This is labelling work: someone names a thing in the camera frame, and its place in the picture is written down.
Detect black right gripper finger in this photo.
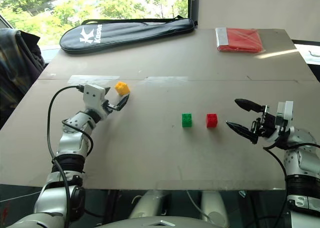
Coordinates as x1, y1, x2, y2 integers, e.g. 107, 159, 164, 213
225, 120, 260, 145
234, 98, 266, 113

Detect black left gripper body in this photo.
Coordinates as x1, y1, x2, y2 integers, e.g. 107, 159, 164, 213
101, 100, 120, 115

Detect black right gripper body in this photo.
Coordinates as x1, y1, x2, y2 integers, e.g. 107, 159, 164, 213
249, 104, 279, 139

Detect yellow toy brick cube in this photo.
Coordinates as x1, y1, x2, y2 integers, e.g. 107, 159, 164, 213
114, 81, 131, 97

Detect clear tape strip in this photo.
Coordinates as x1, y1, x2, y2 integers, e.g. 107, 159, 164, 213
144, 75, 189, 84
67, 74, 121, 84

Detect red toy brick cube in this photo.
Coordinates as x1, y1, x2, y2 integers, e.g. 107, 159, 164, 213
205, 113, 219, 129

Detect black racket bag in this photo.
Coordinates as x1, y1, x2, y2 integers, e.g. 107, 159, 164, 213
59, 14, 199, 55

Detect green toy brick cube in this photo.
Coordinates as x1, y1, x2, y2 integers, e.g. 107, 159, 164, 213
181, 112, 194, 129

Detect red packet with white label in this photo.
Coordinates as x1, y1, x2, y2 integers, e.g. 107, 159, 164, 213
215, 26, 266, 54

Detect silver robot leg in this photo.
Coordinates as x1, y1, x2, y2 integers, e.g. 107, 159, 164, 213
200, 191, 230, 228
128, 189, 172, 220

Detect dark clothes on chair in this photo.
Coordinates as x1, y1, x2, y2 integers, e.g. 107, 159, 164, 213
0, 27, 46, 130

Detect silver robot torso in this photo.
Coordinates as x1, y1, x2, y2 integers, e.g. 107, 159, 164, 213
93, 213, 202, 228

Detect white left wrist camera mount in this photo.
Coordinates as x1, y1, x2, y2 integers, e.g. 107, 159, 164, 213
83, 83, 106, 119

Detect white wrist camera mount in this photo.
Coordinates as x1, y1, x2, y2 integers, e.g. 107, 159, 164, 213
83, 83, 106, 119
274, 100, 295, 134

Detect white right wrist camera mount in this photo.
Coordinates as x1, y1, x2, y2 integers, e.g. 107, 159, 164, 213
274, 100, 295, 134

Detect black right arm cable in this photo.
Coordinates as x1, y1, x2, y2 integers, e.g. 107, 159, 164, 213
262, 142, 320, 228

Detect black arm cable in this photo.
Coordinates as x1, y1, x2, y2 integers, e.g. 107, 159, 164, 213
262, 142, 320, 228
47, 84, 87, 228

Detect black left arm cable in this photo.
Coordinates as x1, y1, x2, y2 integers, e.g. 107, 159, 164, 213
47, 84, 87, 228

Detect thin white cable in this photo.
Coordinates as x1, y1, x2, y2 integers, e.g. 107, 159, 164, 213
185, 189, 216, 223

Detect black window frame post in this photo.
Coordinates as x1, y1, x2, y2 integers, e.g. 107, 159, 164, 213
186, 0, 200, 28

